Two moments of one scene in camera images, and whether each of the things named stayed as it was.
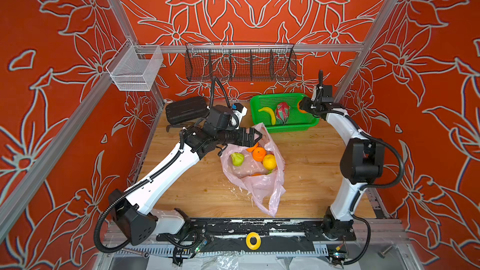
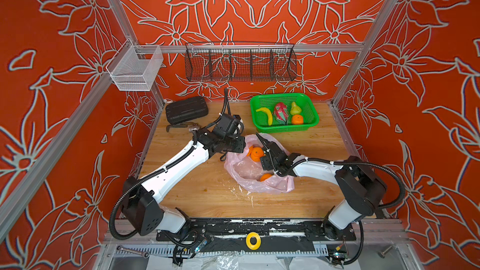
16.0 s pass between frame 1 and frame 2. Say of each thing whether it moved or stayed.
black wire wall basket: stayed
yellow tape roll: stayed
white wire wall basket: stayed
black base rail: stayed
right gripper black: moved
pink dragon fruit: stayed
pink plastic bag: moved
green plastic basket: stayed
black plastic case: stayed
